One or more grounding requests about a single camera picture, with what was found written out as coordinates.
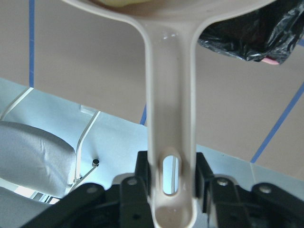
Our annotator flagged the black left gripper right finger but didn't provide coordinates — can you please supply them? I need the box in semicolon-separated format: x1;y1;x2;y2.
196;152;214;213

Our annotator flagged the black lined bin near left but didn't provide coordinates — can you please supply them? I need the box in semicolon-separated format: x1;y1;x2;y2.
198;0;304;64

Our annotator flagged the pale banana peel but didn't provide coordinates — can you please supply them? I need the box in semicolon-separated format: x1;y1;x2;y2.
98;0;144;7

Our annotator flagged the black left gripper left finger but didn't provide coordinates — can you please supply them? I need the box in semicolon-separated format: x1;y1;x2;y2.
134;151;151;196

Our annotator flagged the white plastic dustpan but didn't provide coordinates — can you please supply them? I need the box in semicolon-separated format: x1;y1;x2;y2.
69;0;269;228

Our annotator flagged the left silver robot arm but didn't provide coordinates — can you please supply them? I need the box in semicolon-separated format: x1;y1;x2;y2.
0;121;212;228

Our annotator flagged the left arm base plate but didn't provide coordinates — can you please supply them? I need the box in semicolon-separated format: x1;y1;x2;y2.
5;90;304;199

